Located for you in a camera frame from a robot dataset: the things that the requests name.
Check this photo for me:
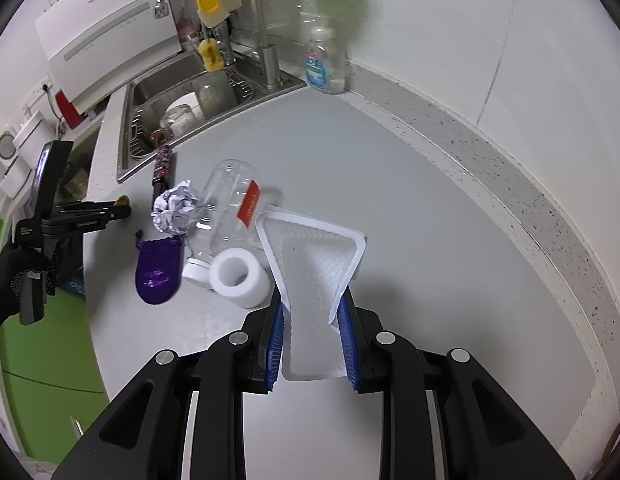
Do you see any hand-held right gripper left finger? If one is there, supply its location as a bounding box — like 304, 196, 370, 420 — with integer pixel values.
50, 292, 286, 480

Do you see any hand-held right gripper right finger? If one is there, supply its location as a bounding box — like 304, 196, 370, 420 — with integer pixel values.
337, 295, 575, 480

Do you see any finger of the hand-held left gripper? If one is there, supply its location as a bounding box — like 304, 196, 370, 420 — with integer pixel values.
52, 198, 133, 232

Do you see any white foam roll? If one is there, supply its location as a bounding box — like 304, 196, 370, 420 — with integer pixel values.
210, 248, 272, 309

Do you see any white foam tray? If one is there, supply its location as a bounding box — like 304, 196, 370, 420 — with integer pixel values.
255, 211, 367, 382

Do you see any foil ball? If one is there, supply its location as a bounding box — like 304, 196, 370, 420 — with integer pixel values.
151, 180, 199, 235

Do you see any dark patterned wrapper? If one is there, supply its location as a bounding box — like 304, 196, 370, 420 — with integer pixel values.
151, 145, 178, 198

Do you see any purple drawstring pouch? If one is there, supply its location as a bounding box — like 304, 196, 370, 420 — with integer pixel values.
135, 230, 183, 306

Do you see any clear plastic bottle red label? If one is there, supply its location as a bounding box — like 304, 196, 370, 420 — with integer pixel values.
182, 159, 271, 291

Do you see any person's left hand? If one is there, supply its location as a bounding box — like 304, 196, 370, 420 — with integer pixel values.
0, 247, 53, 328

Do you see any red box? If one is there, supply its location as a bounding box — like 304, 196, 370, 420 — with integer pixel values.
55, 91, 87, 129

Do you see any glass jar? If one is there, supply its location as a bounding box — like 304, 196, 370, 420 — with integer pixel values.
160, 105, 198, 137

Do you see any stainless steel sink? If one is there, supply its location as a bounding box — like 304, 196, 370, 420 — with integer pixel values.
116, 50, 308, 183

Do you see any white countertop appliance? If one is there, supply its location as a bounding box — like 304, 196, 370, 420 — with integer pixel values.
35, 0, 185, 113

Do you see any white bowl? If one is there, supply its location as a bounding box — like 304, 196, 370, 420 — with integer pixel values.
162, 91, 201, 133

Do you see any clear plastic container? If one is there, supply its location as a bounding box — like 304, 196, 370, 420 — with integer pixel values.
192, 72, 239, 112

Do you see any yellow sponge brush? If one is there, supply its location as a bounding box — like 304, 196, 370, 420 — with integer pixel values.
199, 39, 225, 72

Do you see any tall chrome faucet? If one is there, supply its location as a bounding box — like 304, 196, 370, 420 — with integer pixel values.
182, 0, 283, 92

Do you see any clear dish soap bottle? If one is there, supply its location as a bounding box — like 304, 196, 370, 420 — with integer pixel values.
303, 27, 349, 95

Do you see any white wall device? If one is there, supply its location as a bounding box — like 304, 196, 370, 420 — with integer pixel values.
0, 109, 47, 199

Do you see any white wall outlet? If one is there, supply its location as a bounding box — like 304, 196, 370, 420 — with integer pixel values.
27, 77, 57, 112

